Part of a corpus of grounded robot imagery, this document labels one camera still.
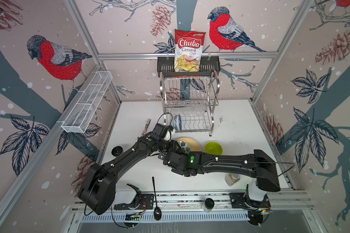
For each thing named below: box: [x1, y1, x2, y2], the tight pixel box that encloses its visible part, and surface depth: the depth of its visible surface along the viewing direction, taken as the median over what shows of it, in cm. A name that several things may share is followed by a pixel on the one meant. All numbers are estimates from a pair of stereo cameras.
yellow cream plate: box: [176, 137, 202, 152], surface depth 95 cm
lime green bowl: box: [204, 141, 224, 156], surface depth 92 cm
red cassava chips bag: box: [174, 29, 207, 73], surface depth 86 cm
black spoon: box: [152, 176, 162, 221], surface depth 72 cm
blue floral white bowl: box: [173, 114, 182, 133], surface depth 93 cm
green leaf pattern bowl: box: [177, 140, 192, 155], surface depth 83 cm
